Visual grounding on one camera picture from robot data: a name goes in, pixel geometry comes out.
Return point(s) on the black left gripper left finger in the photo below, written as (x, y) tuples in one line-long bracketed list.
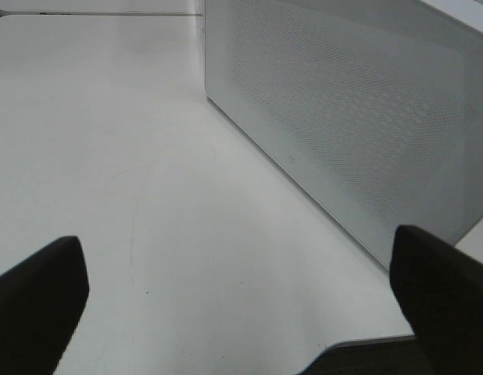
[(42, 300)]

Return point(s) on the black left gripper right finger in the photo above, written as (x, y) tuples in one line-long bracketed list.
[(440, 292)]

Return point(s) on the white microwave door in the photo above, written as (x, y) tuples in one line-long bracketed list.
[(374, 108)]

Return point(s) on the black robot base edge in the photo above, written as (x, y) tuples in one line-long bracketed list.
[(387, 355)]

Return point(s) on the white microwave oven body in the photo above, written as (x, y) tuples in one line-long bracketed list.
[(470, 15)]

